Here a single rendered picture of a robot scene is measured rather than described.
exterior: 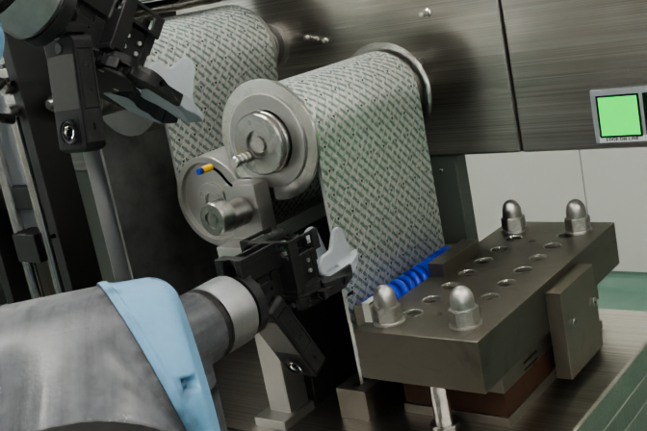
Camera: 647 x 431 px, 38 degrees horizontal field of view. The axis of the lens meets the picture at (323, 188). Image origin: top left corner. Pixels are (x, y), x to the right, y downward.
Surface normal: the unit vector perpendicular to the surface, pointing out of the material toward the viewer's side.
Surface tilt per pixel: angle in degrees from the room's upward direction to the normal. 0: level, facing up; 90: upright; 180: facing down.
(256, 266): 90
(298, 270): 90
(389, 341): 90
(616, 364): 0
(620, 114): 90
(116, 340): 48
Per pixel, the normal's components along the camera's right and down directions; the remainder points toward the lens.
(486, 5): -0.59, 0.29
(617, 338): -0.18, -0.96
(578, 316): 0.79, -0.01
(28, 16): 0.36, 0.66
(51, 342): -0.11, -0.69
